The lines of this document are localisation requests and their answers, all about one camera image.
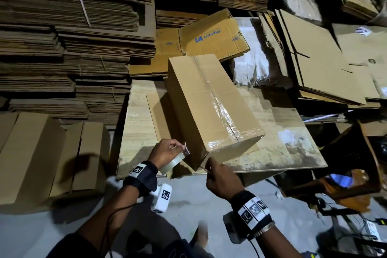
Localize white plastic sack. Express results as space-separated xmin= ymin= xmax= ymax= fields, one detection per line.
xmin=231 ymin=17 xmax=274 ymax=86

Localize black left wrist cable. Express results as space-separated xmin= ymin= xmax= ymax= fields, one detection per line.
xmin=106 ymin=203 xmax=137 ymax=258

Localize black right wrist band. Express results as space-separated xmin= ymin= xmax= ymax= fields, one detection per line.
xmin=229 ymin=189 xmax=274 ymax=240

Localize person's right hand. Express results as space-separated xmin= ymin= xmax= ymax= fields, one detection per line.
xmin=204 ymin=156 xmax=246 ymax=201

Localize yellow carton with blue print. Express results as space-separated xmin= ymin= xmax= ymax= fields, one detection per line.
xmin=179 ymin=8 xmax=251 ymax=62

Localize person's left forearm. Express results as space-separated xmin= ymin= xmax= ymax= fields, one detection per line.
xmin=47 ymin=185 xmax=143 ymax=258

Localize black left wrist band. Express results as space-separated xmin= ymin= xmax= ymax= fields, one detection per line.
xmin=122 ymin=160 xmax=159 ymax=198

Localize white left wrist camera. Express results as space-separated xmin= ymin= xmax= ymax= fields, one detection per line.
xmin=150 ymin=183 xmax=174 ymax=214

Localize clear tape roll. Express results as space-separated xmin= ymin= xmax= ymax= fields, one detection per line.
xmin=163 ymin=143 xmax=191 ymax=174

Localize stacks of flat cardboard bundles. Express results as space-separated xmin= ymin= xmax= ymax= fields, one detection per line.
xmin=0 ymin=0 xmax=274 ymax=125

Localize person's trouser leg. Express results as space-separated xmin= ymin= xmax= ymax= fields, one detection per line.
xmin=124 ymin=231 xmax=215 ymax=258

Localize person's right forearm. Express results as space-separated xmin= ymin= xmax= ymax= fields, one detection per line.
xmin=254 ymin=225 xmax=303 ymax=258

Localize silver bracelet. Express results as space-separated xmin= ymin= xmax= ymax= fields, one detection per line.
xmin=251 ymin=221 xmax=277 ymax=241

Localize blue glowing device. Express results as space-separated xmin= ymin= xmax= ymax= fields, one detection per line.
xmin=329 ymin=173 xmax=355 ymax=189

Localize clear plastic sheet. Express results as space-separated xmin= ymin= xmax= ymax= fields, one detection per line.
xmin=278 ymin=0 xmax=324 ymax=26

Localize black wrist band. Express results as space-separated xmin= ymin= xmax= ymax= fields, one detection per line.
xmin=229 ymin=189 xmax=274 ymax=240
xmin=122 ymin=160 xmax=159 ymax=198

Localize person's left hand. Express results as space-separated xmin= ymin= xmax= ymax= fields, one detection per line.
xmin=148 ymin=138 xmax=187 ymax=171

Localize plywood work board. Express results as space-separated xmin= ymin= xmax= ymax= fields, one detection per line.
xmin=116 ymin=79 xmax=328 ymax=180

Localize person's bare foot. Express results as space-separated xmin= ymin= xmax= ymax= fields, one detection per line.
xmin=193 ymin=221 xmax=210 ymax=250

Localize pile of brown cartons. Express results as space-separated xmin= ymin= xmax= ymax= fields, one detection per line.
xmin=257 ymin=8 xmax=387 ymax=109

